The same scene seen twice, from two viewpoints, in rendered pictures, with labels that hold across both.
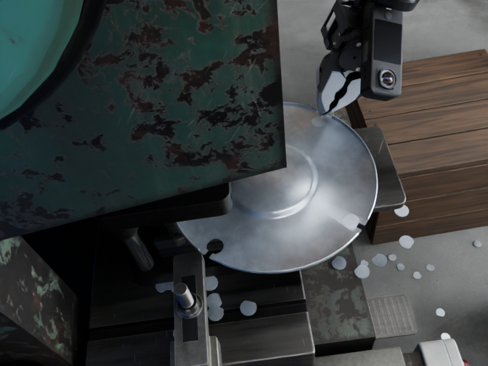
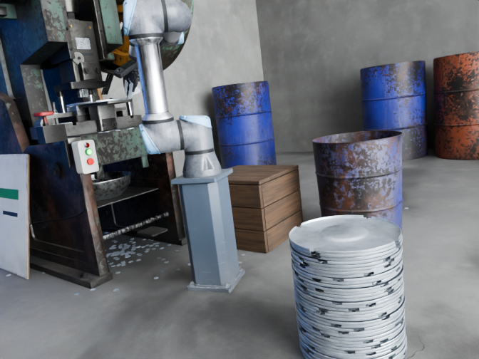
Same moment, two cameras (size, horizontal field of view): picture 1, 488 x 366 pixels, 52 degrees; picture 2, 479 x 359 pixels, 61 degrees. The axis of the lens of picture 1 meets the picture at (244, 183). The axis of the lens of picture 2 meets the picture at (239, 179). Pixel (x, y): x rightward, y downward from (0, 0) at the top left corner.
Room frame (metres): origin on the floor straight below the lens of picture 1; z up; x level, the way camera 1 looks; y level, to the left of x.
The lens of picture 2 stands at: (-0.82, -1.73, 0.71)
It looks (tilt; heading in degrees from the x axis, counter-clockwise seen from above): 11 degrees down; 36
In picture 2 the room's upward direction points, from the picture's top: 7 degrees counter-clockwise
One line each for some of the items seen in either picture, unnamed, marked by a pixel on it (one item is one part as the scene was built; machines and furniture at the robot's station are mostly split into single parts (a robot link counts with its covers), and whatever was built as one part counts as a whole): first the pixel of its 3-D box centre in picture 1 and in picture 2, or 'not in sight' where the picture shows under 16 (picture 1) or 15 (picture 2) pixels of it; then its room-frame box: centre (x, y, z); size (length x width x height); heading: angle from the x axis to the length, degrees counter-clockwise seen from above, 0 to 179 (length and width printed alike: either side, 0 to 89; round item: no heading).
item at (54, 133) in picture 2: not in sight; (54, 146); (0.10, -0.13, 0.62); 0.10 x 0.06 x 0.20; 177
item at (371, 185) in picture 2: not in sight; (358, 184); (1.09, -1.04, 0.24); 0.42 x 0.42 x 0.48
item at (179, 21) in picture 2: not in sight; (174, 25); (0.43, -0.58, 1.03); 0.49 x 0.11 x 0.12; 50
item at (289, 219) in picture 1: (270, 178); (98, 102); (0.41, -0.04, 0.78); 0.29 x 0.29 x 0.01
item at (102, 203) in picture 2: not in sight; (100, 196); (0.42, 0.10, 0.31); 0.43 x 0.42 x 0.01; 177
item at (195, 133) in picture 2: not in sight; (194, 132); (0.34, -0.69, 0.62); 0.13 x 0.12 x 0.14; 140
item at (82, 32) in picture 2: not in sight; (79, 50); (0.42, 0.05, 1.04); 0.17 x 0.15 x 0.30; 87
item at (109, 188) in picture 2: not in sight; (100, 186); (0.42, 0.09, 0.36); 0.34 x 0.34 x 0.10
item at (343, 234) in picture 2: not in sight; (343, 232); (0.16, -1.32, 0.33); 0.29 x 0.29 x 0.01
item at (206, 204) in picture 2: not in sight; (209, 229); (0.35, -0.69, 0.23); 0.19 x 0.19 x 0.45; 16
